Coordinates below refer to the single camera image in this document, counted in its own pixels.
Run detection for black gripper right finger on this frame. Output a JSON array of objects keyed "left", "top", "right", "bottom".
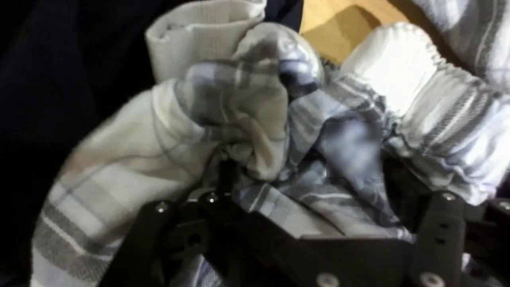
[{"left": 383, "top": 159, "right": 510, "bottom": 287}]

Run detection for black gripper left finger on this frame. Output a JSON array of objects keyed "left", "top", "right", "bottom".
[{"left": 98, "top": 159, "right": 241, "bottom": 287}]

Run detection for blue plaid pajama pants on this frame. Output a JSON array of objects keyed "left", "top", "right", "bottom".
[{"left": 29, "top": 0, "right": 509, "bottom": 287}]

